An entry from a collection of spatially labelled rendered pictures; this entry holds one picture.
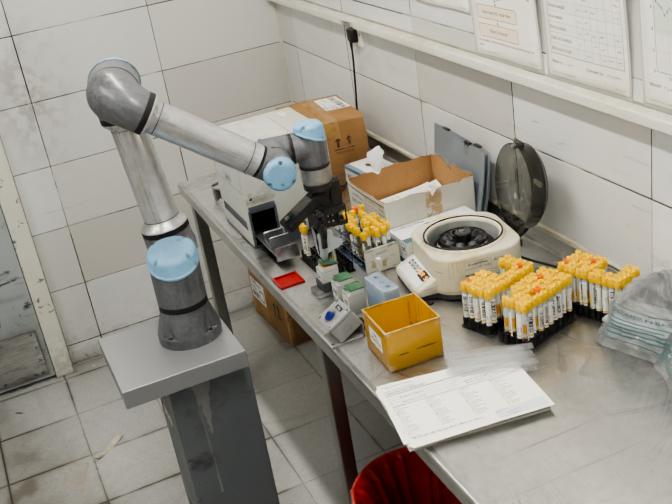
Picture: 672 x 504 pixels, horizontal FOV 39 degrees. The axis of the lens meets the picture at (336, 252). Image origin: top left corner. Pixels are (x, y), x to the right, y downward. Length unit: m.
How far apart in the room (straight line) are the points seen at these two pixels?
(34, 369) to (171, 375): 2.05
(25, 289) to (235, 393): 1.86
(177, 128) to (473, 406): 0.85
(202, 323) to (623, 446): 0.97
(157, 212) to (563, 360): 0.98
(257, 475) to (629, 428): 0.98
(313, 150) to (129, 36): 1.73
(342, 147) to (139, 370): 1.28
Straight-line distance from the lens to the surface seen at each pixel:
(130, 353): 2.28
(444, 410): 1.92
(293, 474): 3.27
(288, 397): 3.64
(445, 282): 2.29
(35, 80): 3.83
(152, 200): 2.25
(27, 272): 3.98
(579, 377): 2.01
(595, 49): 2.16
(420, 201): 2.58
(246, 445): 2.37
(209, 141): 2.08
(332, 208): 2.32
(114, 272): 4.10
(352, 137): 3.17
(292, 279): 2.53
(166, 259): 2.16
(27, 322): 4.06
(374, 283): 2.23
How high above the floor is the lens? 2.01
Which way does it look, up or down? 25 degrees down
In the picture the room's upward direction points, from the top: 9 degrees counter-clockwise
